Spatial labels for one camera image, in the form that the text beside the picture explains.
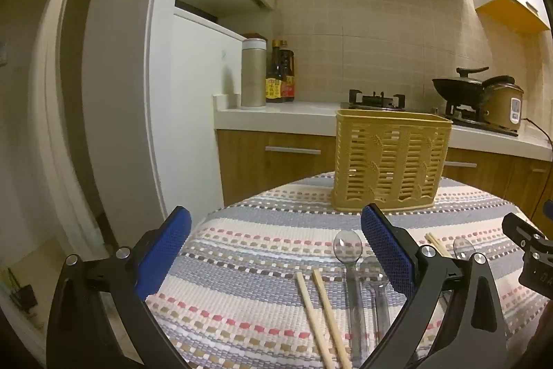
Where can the metal thermos flask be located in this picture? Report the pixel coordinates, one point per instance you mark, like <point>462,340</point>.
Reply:
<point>253,75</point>

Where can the dark sauce bottle yellow label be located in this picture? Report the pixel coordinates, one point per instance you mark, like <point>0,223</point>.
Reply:
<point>272,88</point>

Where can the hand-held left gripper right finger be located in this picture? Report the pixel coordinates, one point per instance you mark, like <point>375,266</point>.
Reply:
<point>386,248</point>

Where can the yellow plastic utensil basket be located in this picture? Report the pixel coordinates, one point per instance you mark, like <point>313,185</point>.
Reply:
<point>389,161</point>

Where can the striped woven tablecloth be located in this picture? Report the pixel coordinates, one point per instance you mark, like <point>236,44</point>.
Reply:
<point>259,248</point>

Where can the black gas stove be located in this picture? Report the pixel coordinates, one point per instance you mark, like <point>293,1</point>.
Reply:
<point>376,101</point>

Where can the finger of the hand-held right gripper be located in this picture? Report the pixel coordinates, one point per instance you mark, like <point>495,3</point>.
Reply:
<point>520,230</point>

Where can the dark sauce bottle red label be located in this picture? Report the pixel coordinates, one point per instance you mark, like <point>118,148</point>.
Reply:
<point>288,86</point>

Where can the large clear plastic spoon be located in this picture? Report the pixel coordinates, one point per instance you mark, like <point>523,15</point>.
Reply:
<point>348,248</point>

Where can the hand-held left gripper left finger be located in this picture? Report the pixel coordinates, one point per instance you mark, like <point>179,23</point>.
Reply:
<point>166,248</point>

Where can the black wok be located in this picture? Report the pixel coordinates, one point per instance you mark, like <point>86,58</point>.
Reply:
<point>453,92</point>

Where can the white refrigerator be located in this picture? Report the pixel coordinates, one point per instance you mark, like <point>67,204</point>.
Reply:
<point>198,114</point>

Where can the brown rice cooker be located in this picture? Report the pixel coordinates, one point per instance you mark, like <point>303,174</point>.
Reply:
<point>503,105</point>

